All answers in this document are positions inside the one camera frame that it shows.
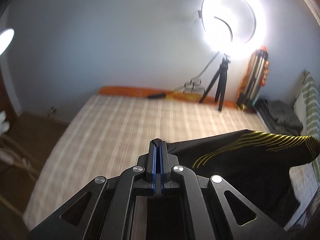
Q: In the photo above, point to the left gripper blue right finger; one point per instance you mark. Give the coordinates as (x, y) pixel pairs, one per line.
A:
(165, 170)

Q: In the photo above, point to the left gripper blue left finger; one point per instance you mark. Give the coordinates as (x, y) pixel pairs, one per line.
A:
(151, 165)

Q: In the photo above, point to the black pants with yellow stripes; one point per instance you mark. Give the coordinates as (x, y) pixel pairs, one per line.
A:
(256, 164)

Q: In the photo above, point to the plaid beige bed blanket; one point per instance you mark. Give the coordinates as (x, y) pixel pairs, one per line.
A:
(111, 132)

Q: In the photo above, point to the orange floral bed sheet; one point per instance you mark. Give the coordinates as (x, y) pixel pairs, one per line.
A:
(139, 92)

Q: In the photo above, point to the black mini tripod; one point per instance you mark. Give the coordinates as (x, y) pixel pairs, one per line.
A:
(221, 77)

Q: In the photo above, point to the folded silver tripod stand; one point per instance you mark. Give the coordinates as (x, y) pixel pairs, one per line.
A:
(252, 79)

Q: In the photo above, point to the grey houndstooth trousers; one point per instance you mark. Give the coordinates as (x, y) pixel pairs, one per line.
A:
(279, 117)

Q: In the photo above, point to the green striped pillow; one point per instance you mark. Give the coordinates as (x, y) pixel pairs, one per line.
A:
(306, 106)

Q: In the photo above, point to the bright ring light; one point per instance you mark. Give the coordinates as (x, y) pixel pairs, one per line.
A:
(234, 27)

